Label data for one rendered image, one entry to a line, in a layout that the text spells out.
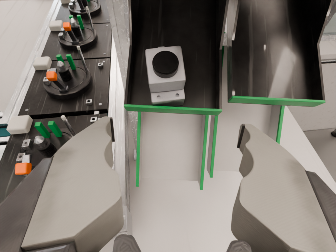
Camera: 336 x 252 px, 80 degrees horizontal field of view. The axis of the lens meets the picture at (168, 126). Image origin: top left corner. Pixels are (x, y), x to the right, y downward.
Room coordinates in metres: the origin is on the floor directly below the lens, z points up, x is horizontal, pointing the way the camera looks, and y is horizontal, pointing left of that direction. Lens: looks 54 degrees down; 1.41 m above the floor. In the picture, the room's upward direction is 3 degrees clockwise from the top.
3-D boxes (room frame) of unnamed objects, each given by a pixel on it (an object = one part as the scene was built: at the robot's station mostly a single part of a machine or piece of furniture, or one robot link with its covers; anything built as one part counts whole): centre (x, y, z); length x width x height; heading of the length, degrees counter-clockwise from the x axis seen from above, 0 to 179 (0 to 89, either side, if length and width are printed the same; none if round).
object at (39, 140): (0.22, 0.27, 1.04); 0.02 x 0.02 x 0.03
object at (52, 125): (0.26, 0.26, 1.01); 0.01 x 0.01 x 0.05; 10
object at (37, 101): (0.47, 0.31, 1.01); 0.24 x 0.24 x 0.13; 10
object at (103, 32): (0.71, 0.36, 1.01); 0.24 x 0.24 x 0.13; 10
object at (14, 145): (0.22, 0.27, 0.96); 0.24 x 0.24 x 0.02; 10
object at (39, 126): (0.26, 0.29, 1.01); 0.01 x 0.01 x 0.05; 10
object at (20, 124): (0.30, 0.38, 0.97); 0.05 x 0.05 x 0.04; 10
